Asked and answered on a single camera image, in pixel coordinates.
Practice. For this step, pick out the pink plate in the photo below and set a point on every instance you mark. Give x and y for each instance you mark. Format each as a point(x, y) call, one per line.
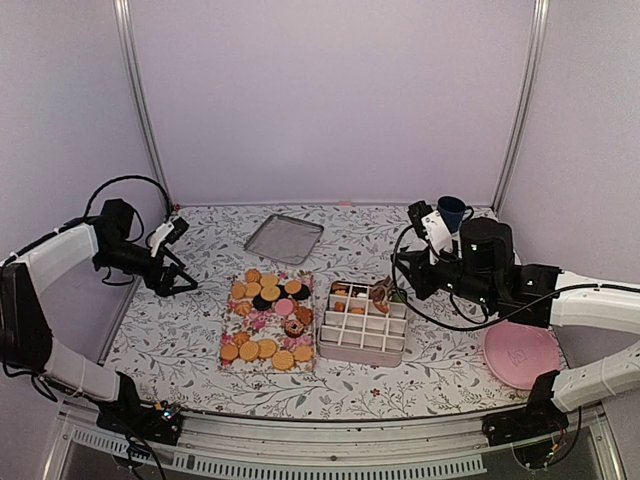
point(517, 355)

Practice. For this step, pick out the metal frame post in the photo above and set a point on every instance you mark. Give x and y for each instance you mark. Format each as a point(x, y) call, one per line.
point(125, 30)
point(533, 58)

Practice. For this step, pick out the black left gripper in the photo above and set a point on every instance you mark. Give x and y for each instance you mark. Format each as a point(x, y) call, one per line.
point(163, 286)

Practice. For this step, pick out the beige embossed round biscuit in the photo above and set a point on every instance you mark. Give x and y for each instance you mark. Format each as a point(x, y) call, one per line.
point(283, 360)

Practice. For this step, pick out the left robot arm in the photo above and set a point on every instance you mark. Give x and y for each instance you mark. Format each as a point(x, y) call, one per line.
point(45, 308)

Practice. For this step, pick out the chocolate sprinkle donut cookie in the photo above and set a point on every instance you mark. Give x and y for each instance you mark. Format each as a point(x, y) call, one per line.
point(294, 328)

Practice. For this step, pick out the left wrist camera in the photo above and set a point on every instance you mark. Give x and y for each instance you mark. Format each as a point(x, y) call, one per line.
point(167, 233)

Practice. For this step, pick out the dark blue mug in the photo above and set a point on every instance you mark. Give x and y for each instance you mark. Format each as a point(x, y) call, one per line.
point(454, 212)

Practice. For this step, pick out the metal tin lid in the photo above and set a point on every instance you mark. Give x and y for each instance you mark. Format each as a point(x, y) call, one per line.
point(284, 239)

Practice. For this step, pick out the left metal frame post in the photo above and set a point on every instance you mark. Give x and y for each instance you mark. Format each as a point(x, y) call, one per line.
point(125, 30)

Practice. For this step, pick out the tan round cookie on black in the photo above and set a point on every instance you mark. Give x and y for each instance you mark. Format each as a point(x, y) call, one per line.
point(293, 287)

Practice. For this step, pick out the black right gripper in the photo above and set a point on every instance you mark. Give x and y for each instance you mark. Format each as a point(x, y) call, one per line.
point(418, 278)

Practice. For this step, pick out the right metal frame post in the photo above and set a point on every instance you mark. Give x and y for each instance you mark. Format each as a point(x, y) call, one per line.
point(533, 58)

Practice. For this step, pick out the pink divided cookie tin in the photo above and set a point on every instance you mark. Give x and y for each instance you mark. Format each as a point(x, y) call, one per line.
point(352, 330)

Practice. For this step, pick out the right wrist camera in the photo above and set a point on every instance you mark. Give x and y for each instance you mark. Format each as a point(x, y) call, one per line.
point(431, 231)

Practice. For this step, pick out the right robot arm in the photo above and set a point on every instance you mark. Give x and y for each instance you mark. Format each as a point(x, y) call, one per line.
point(480, 267)

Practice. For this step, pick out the aluminium front rail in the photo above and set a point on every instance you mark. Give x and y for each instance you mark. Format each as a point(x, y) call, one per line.
point(232, 447)

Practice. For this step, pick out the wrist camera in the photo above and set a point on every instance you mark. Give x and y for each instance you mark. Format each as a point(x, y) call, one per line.
point(167, 233)
point(431, 231)

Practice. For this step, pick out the floral rectangular tray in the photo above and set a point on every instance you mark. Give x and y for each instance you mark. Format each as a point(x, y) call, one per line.
point(250, 308)

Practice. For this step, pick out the metal serving tongs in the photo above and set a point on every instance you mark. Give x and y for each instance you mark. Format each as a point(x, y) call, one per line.
point(383, 293)

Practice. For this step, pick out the pink sandwich cookie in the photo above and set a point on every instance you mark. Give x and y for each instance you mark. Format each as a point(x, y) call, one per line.
point(285, 307)

